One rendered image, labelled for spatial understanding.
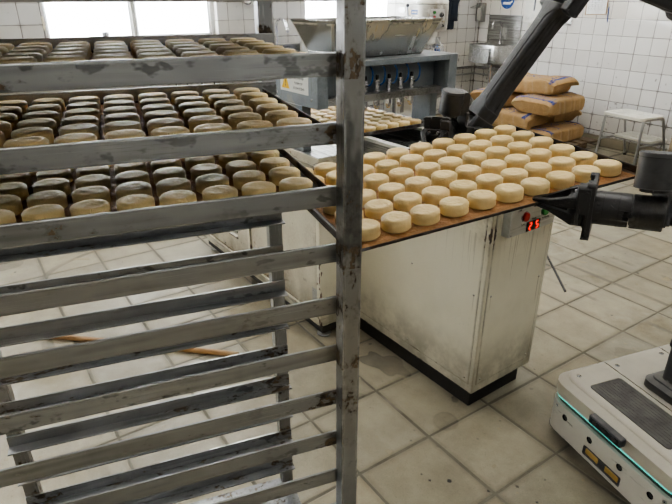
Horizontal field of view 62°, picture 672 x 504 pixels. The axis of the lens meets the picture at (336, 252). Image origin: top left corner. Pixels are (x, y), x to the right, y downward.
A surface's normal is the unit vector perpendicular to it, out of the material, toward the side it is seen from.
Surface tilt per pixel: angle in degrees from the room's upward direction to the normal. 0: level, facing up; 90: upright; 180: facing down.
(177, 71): 90
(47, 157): 90
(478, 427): 0
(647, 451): 31
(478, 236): 90
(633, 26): 90
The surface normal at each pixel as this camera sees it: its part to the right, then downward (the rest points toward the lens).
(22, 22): 0.56, 0.35
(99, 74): 0.36, 0.39
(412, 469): 0.00, -0.91
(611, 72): -0.83, 0.23
